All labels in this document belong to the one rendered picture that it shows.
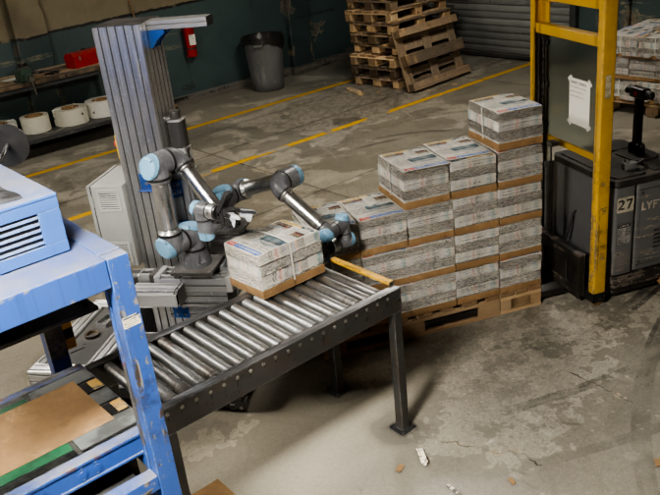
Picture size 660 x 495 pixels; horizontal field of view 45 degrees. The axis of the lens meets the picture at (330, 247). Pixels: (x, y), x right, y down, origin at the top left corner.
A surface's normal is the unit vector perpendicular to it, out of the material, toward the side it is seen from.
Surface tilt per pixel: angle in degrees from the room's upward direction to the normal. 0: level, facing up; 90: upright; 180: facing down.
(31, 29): 90
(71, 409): 0
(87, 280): 90
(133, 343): 90
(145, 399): 90
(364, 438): 0
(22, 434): 0
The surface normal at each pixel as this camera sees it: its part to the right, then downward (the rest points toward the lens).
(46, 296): 0.65, 0.26
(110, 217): -0.20, 0.42
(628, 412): -0.10, -0.91
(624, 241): 0.31, 0.36
